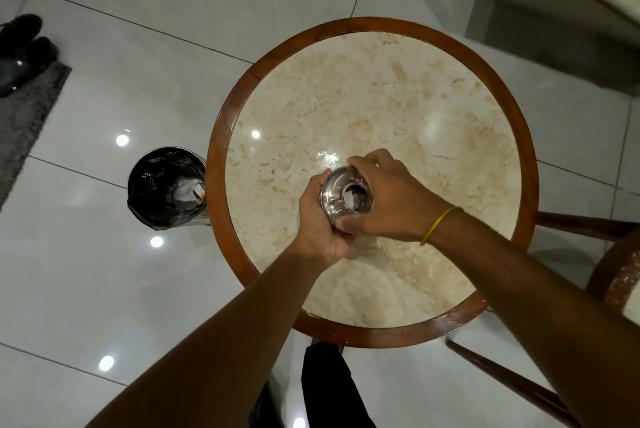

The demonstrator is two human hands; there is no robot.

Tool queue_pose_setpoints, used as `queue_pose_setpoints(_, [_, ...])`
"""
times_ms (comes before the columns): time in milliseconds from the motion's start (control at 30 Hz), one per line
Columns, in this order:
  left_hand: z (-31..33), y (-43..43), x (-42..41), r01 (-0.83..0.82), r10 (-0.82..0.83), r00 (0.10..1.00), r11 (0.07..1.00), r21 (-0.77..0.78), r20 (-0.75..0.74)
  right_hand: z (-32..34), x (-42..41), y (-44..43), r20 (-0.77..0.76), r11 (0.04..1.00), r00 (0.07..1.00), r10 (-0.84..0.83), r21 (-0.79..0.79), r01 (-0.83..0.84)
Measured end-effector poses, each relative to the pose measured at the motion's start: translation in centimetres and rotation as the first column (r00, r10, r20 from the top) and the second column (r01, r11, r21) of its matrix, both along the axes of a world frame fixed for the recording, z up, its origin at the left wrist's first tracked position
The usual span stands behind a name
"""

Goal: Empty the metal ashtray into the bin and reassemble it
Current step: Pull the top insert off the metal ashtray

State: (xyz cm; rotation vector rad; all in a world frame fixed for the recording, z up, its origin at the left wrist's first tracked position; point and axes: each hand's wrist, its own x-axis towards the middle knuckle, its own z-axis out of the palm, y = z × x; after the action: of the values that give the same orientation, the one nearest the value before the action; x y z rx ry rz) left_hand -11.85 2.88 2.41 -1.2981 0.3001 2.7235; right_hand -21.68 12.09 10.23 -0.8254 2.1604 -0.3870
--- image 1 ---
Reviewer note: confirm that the person's left forearm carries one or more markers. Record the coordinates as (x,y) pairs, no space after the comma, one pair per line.
(220,342)

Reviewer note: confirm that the person's left hand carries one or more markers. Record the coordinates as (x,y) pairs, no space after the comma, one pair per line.
(315,227)

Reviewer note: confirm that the wooden chair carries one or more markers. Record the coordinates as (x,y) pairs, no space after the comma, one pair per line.
(610,272)

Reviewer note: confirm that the person's black trouser leg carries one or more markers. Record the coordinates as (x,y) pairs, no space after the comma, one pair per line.
(335,392)

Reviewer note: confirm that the steel bin with black liner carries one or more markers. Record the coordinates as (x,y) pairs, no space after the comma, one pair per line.
(160,192)

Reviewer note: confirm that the black shoe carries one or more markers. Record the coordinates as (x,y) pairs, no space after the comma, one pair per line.
(25,65)
(20,30)

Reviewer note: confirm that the grey rug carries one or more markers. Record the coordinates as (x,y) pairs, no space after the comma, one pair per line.
(25,122)

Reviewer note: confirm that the person's right thumb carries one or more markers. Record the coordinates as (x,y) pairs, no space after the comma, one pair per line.
(352,224)

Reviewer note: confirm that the person's right hand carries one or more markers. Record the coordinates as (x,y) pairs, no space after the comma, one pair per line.
(400,202)

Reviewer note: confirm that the round marble wooden table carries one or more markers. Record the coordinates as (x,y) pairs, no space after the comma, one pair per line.
(390,92)

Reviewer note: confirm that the crumpled white paper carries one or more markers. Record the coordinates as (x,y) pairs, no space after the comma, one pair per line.
(189,190)

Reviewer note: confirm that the person's left fingers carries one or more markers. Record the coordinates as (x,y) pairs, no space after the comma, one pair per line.
(316,187)

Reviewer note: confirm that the person's right forearm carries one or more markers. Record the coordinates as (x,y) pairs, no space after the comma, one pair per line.
(540,312)

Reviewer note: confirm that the yellow rubber wrist band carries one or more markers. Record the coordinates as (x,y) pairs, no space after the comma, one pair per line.
(434,226)

